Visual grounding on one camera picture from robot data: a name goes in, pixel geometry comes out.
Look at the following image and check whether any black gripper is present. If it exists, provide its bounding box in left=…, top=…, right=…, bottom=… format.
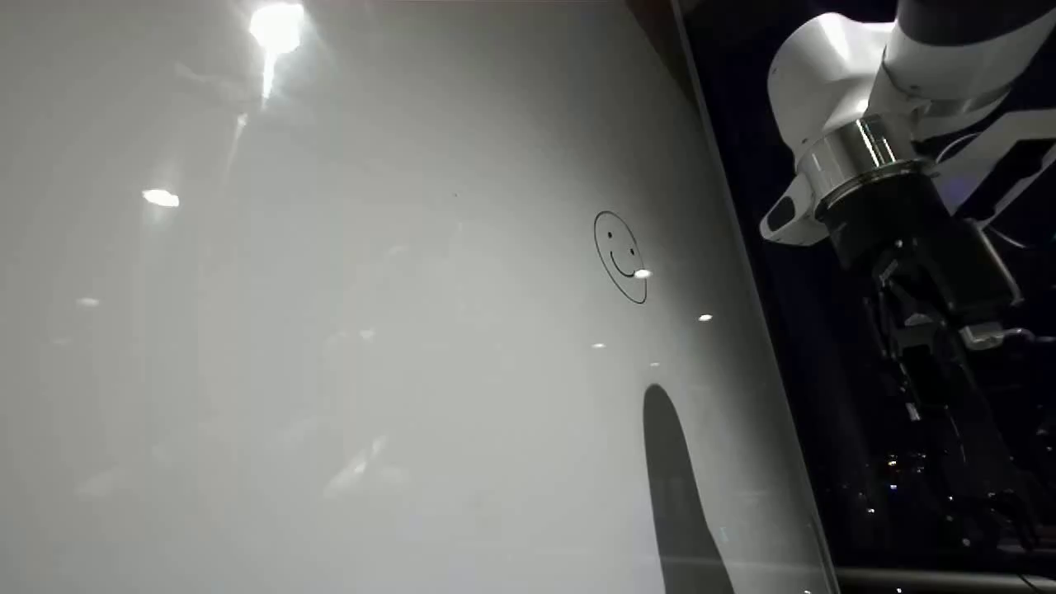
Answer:
left=823, top=172, right=1030, bottom=441

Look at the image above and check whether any large white whiteboard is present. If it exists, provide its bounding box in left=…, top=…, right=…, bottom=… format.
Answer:
left=0, top=0, right=845, bottom=594

